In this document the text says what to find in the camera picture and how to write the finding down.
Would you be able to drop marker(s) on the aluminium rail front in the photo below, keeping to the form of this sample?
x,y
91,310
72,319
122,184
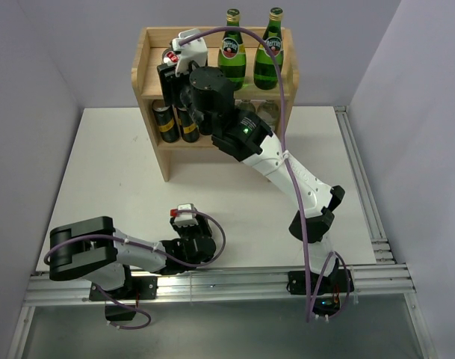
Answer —
x,y
220,285

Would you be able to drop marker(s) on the aluminium rail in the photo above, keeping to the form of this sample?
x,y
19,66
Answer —
x,y
381,246
220,285

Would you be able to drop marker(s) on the aluminium rail right side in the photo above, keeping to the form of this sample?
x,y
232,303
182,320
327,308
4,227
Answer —
x,y
381,246

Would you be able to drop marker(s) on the clear glass bottle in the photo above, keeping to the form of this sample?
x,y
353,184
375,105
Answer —
x,y
245,105
269,112

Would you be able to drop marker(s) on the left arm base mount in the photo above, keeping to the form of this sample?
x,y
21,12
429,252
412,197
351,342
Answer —
x,y
136,289

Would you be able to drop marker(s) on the black gold can front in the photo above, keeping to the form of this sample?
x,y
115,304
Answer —
x,y
165,121

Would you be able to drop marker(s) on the blue silver can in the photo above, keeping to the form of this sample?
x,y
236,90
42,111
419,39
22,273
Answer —
x,y
170,57

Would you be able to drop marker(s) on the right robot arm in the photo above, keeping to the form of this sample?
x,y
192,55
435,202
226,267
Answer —
x,y
248,139

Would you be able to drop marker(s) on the clear glass bottle left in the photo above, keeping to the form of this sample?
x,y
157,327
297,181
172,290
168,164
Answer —
x,y
245,105

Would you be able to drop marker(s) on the wooden two-tier shelf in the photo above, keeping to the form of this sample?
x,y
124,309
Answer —
x,y
147,87

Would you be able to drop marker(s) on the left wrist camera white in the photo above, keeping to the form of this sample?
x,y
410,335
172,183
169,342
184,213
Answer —
x,y
183,216

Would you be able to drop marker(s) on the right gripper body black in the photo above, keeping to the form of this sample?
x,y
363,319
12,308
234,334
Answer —
x,y
204,126

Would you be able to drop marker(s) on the green Perrier bottle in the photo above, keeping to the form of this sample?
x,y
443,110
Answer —
x,y
264,74
232,59

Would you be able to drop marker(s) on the black gold can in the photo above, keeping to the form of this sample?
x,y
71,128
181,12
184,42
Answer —
x,y
188,128
165,121

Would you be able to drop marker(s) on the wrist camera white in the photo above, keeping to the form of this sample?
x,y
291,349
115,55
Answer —
x,y
189,47
183,216

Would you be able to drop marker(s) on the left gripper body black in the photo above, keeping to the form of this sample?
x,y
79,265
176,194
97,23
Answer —
x,y
187,233

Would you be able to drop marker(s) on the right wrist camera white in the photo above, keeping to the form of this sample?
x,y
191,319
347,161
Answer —
x,y
189,47

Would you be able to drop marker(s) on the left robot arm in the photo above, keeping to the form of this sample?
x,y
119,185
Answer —
x,y
98,252

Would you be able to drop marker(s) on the clear glass bottle right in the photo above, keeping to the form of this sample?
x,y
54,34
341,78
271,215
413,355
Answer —
x,y
269,112

